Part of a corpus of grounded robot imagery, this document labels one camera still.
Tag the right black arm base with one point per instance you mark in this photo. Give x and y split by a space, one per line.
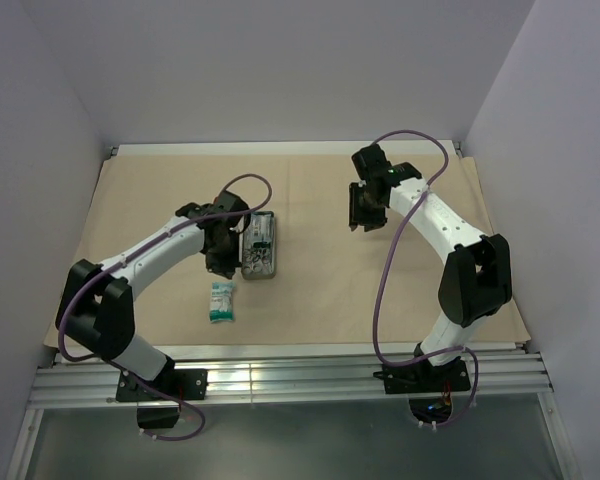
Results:
423 378

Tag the aluminium mounting rail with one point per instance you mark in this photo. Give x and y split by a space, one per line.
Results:
93 385

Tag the beige cloth wrap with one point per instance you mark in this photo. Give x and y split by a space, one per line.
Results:
332 285

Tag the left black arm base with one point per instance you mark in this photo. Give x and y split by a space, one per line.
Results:
162 403

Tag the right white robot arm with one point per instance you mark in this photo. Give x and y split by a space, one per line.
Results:
476 278

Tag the metal instrument tray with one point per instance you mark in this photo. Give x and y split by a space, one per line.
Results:
244 272

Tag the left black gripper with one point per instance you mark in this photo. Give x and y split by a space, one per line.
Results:
225 266

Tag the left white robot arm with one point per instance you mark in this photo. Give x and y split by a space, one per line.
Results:
97 304

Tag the teal sterile packet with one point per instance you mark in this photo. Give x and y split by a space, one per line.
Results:
260 232
221 302

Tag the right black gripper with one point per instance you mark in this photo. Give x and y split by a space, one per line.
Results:
356 216

